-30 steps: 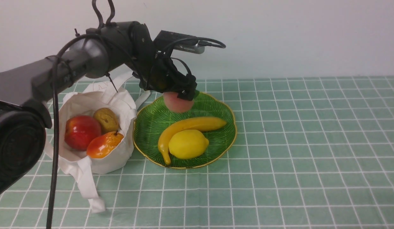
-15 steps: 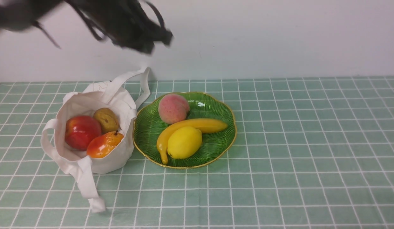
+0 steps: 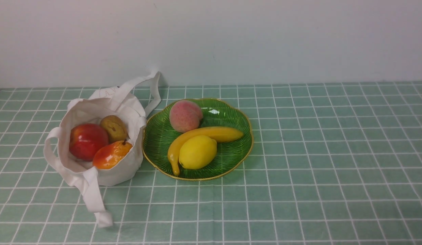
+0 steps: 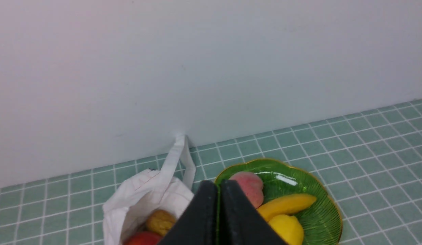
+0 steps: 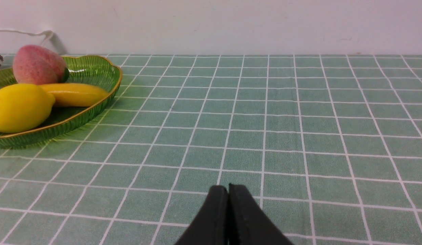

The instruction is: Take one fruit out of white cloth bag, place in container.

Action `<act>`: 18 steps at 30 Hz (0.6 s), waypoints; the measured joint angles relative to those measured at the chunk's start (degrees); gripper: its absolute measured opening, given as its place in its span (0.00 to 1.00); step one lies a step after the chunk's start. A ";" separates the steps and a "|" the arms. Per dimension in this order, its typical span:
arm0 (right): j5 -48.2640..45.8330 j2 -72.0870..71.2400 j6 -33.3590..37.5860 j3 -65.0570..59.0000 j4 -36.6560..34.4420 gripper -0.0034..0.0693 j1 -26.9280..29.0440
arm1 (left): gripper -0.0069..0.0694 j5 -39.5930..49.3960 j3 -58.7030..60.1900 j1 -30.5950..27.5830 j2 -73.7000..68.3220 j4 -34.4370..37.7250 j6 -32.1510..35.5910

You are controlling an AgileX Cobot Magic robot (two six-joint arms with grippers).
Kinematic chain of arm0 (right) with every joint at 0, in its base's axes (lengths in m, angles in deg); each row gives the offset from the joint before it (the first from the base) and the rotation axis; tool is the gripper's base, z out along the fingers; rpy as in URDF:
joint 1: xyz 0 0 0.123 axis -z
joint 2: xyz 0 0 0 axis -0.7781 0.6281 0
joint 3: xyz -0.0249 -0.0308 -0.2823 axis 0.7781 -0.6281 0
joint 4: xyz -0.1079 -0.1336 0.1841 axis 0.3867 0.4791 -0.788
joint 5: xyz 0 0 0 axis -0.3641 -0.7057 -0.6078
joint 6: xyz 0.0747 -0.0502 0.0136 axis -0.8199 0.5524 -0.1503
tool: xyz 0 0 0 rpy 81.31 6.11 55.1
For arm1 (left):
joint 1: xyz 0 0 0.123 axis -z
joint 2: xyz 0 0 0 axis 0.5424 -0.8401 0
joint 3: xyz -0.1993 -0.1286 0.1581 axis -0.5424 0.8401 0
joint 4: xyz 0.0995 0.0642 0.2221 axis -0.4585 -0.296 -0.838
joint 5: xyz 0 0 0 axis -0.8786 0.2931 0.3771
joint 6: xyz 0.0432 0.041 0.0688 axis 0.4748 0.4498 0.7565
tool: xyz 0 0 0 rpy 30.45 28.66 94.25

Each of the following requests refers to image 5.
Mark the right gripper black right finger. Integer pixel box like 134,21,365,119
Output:
227,183,293,245

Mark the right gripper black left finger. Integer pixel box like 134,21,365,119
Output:
175,185,229,245

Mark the pink peach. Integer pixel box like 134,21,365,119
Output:
12,45,69,85

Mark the green checkered tablecloth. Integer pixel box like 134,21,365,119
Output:
0,54,422,245

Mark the green glass leaf plate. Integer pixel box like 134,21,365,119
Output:
0,55,123,148

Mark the yellow banana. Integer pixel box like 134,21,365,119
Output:
39,83,109,107

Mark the yellow lemon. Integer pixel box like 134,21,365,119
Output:
0,84,55,133

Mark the white cable on wall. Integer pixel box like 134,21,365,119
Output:
0,29,67,55

